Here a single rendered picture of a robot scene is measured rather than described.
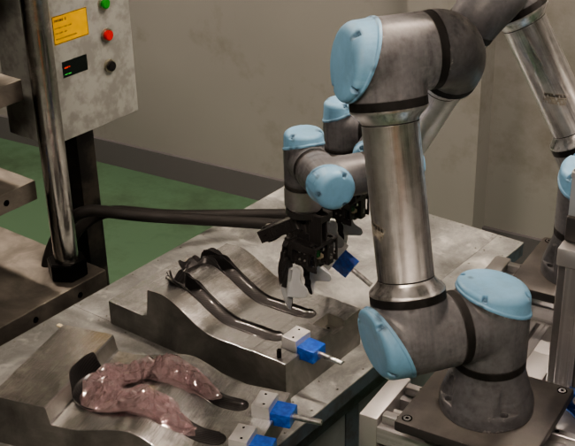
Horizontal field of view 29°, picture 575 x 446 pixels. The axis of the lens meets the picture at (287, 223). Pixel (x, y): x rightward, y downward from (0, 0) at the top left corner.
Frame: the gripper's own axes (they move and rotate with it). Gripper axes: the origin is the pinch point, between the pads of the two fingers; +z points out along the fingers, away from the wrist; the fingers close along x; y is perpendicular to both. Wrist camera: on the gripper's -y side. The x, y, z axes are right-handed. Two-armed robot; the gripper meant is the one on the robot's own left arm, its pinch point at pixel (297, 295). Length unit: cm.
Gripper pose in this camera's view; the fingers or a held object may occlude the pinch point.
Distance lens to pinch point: 218.4
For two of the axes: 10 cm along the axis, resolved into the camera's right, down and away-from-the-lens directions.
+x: 6.1, -3.7, 7.0
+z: 0.2, 8.9, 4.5
